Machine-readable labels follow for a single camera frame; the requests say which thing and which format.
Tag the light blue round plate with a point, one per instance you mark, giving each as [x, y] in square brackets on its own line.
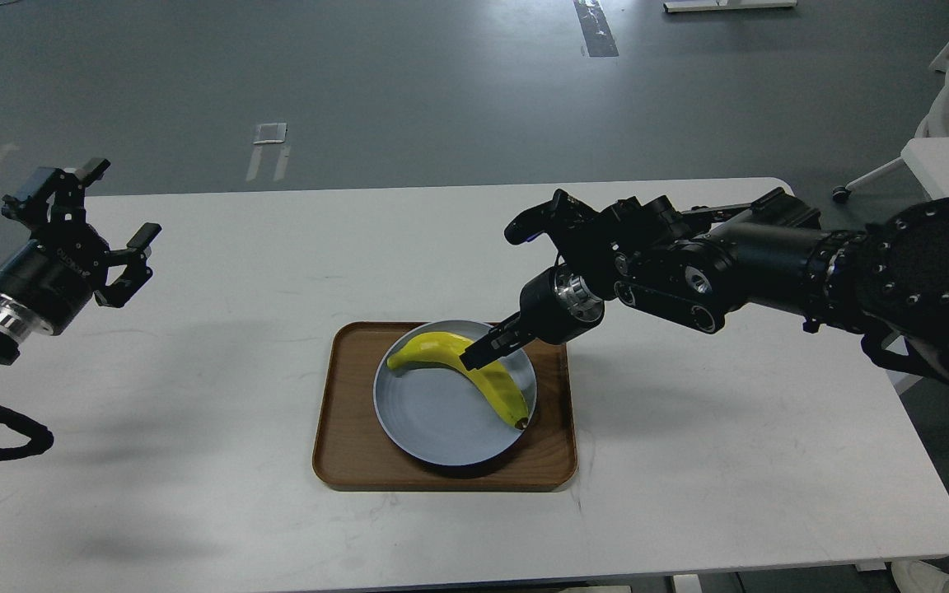
[438, 416]

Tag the white board on floor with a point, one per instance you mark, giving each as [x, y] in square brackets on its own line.
[676, 7]

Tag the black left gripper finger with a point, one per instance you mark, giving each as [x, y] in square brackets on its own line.
[135, 270]
[50, 204]

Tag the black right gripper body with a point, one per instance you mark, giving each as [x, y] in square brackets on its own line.
[557, 306]

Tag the white shoe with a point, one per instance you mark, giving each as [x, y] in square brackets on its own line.
[919, 577]

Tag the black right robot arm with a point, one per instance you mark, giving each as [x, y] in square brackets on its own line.
[888, 283]

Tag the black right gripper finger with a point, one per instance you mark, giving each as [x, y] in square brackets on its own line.
[485, 351]
[506, 337]

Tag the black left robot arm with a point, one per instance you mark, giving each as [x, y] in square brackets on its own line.
[20, 436]

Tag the yellow banana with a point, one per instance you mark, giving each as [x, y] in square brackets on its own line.
[494, 382]

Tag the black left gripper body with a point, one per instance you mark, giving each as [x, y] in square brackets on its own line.
[45, 284]

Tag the brown wooden tray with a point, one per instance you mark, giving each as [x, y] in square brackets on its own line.
[352, 452]

